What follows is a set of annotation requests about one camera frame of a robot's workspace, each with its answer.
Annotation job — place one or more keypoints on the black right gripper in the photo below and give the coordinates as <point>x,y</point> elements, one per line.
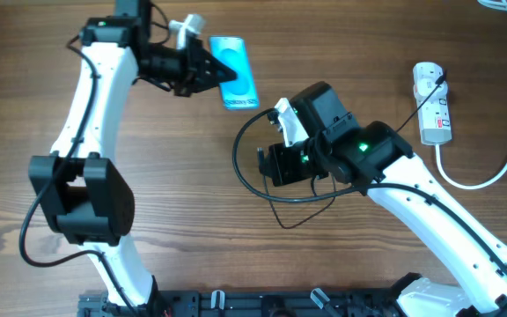
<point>284,173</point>

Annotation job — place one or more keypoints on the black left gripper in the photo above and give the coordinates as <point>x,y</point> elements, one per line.
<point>197,61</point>

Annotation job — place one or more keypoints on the white power strip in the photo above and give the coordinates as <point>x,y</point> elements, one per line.
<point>433,114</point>

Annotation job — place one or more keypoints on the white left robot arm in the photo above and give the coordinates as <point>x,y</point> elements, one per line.
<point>78,188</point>

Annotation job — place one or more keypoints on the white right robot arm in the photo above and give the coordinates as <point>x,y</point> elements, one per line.
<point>322,138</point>

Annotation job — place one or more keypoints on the white charger adapter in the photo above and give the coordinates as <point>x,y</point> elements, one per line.
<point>424,86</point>

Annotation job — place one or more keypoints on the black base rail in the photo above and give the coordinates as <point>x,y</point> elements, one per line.
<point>366,302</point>

